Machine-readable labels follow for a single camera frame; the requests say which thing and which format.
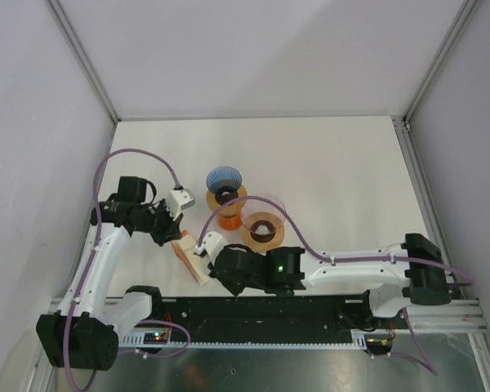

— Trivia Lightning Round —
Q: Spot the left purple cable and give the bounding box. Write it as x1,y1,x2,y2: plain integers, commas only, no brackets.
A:
63,149,192,391

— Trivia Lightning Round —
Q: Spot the grey cable duct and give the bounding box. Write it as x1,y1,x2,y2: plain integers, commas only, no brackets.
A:
120,328,387,349

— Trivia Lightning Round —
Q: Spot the orange glass carafe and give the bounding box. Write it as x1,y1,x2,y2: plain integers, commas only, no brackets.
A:
217,216,242,231

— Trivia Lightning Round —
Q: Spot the blue glass dripper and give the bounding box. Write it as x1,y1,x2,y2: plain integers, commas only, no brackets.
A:
206,166,242,195

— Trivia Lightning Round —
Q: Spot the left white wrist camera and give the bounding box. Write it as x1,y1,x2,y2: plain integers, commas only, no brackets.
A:
165,188,195,221

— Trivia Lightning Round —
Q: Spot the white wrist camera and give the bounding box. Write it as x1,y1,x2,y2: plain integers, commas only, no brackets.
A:
194,231,228,261
165,188,195,221

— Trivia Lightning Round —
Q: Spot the pink glass dripper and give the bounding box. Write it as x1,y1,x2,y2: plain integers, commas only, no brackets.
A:
240,199,285,243

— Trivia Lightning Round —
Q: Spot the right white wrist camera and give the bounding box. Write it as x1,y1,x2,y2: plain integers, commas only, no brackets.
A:
194,231,228,261

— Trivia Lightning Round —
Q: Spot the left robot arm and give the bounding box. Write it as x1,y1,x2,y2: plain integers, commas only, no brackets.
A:
36,176,195,371

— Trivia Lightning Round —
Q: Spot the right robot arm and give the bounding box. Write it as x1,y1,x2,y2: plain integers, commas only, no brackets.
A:
197,231,452,327

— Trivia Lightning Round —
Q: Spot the coffee filter pack orange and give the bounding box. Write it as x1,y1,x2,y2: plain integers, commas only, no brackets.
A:
171,230,210,286

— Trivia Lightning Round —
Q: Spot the wooden dripper ring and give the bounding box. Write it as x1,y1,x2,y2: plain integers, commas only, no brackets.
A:
241,222,287,250
206,183,249,218

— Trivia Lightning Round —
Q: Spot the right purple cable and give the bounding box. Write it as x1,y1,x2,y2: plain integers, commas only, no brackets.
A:
195,195,474,376

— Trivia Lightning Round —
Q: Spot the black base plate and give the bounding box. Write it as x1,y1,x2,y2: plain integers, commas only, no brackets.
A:
117,293,412,345

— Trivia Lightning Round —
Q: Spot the purple cable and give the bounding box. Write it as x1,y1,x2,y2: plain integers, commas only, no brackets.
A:
195,195,474,376
63,149,192,391

